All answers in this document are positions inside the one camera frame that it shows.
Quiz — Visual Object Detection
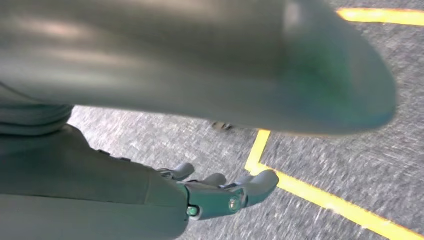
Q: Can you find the yellow tape square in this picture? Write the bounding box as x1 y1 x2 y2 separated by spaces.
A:
336 7 424 27
244 128 424 240

